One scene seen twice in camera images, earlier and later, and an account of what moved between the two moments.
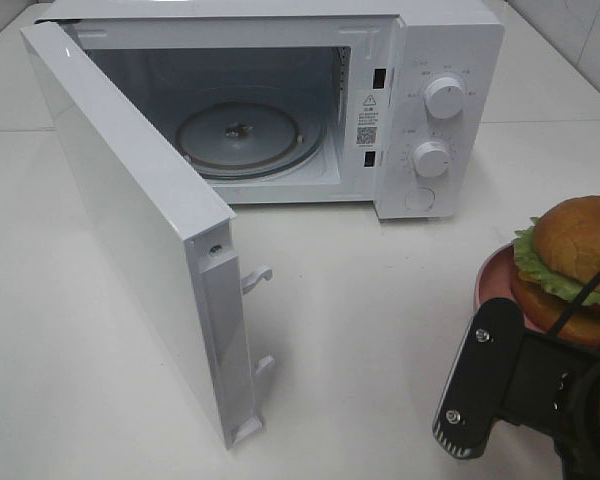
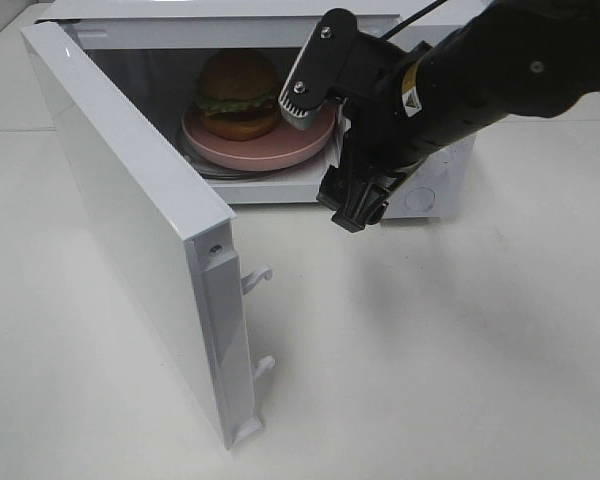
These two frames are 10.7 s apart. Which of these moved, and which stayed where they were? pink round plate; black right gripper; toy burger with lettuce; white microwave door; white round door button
Moved: pink round plate; black right gripper; toy burger with lettuce
Stayed: white round door button; white microwave door
